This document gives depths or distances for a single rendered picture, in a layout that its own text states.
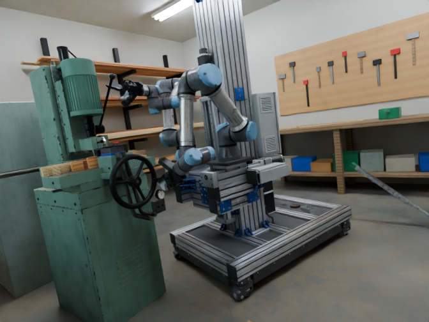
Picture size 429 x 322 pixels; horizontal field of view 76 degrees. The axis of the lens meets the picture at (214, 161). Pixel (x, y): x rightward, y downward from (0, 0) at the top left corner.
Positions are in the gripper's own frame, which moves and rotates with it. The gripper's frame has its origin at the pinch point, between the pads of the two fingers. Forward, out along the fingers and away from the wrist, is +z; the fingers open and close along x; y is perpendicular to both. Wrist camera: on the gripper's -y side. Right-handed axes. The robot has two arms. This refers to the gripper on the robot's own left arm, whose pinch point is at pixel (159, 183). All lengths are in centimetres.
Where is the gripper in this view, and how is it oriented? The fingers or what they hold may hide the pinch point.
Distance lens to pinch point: 153.7
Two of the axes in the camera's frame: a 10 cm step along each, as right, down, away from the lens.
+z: -5.8, 4.9, 6.6
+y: 5.1, 8.4, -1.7
